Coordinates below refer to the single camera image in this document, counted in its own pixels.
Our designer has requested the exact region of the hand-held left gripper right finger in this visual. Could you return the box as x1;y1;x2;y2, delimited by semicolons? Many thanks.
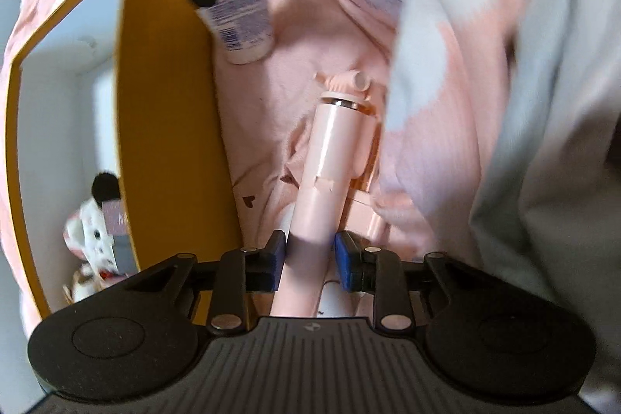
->
335;230;522;338

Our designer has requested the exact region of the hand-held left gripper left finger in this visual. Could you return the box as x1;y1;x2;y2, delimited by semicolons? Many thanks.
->
114;230;287;338

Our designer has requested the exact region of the pink selfie stick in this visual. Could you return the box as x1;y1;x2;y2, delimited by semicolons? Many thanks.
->
269;69;389;318

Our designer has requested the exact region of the orange cardboard box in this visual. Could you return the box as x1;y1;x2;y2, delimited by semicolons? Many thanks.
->
4;0;246;320

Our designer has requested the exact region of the white pink striped plush toy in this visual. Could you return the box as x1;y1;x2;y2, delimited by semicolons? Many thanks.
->
63;171;124;279

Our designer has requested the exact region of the red panda plush toy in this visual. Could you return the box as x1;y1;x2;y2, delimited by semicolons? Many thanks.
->
63;268;114;303

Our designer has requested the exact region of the pink printed blanket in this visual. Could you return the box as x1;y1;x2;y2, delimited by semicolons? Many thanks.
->
10;0;534;318

